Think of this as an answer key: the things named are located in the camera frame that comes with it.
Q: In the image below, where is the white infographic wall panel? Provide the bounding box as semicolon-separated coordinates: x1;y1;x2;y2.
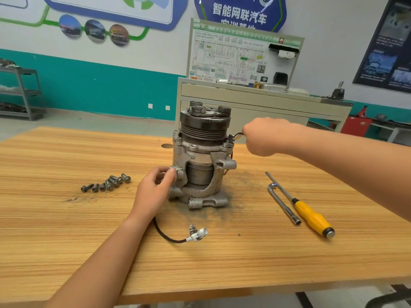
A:
0;0;29;9

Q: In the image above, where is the small black device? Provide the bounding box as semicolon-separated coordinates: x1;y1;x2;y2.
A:
329;81;347;101

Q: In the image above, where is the red cabinet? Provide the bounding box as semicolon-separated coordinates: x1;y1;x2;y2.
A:
340;112;375;136

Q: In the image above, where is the blue rounded infographic panel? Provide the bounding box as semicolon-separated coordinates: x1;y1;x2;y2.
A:
42;0;189;31

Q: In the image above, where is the beige workbench cabinet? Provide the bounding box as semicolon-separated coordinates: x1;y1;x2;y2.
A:
176;77;353;133

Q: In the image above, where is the round photo wall decal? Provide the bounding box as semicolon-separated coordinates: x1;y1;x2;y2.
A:
109;24;131;47
59;15;83;39
84;19;107;43

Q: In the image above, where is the yellow handled screwdriver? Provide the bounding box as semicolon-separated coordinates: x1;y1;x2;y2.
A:
265;172;336;239

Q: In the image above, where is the person's right hand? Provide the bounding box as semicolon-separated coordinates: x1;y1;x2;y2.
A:
241;116;298;158

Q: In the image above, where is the grey metal shelf cart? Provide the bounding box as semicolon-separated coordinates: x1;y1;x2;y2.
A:
0;59;46;121

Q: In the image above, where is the person's left forearm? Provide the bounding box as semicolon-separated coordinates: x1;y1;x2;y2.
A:
45;211;149;308

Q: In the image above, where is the silver L-shaped socket wrench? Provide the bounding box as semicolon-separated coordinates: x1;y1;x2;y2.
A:
267;183;302;226

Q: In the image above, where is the grey metal compressor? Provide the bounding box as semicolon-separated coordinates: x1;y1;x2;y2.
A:
153;101;238;244

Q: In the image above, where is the person's right forearm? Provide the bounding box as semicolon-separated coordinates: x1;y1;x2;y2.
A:
286;125;411;222

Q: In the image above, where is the white wiring display board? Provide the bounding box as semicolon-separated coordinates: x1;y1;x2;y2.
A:
187;18;305;89

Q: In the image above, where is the dark wall poster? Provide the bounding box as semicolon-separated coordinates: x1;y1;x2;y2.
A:
352;0;411;94

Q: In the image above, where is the person's left hand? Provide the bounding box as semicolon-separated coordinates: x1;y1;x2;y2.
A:
127;165;178;223

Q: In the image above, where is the blue hexagon wall sign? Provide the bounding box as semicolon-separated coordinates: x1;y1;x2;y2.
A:
194;0;288;33

